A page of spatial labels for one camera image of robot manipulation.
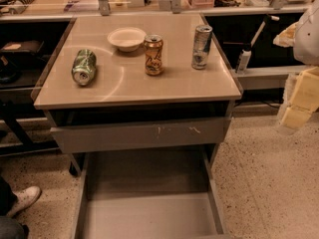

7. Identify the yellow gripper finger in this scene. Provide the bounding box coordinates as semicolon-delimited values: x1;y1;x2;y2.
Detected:
273;23;297;48
277;67;319;134

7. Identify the silver blue redbull can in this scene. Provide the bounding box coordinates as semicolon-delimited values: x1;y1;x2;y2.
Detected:
191;25;212;70

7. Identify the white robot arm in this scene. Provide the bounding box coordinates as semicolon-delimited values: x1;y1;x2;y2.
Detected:
273;0;319;135

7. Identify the orange lacroix can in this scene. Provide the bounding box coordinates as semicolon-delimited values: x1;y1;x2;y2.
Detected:
143;34;163;76

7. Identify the top grey drawer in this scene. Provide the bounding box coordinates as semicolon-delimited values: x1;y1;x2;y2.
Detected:
51;117;230;153

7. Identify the grey drawer cabinet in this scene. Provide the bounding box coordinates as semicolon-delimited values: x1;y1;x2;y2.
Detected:
32;13;242;174

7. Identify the open middle grey drawer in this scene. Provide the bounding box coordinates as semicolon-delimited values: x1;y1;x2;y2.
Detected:
71;148;231;239

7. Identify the crushed green soda can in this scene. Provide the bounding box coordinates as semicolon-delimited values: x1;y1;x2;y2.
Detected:
71;49;97;86

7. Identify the white paper bowl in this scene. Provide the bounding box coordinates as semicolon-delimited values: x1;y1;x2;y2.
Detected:
107;27;146;52

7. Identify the black chair left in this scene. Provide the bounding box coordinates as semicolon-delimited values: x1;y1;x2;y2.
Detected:
0;40;47;84

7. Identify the white sneaker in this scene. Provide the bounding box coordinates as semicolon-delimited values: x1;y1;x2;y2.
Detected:
6;186;42;218

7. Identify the dark trouser leg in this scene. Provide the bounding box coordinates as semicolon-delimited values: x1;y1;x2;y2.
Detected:
0;176;30;239

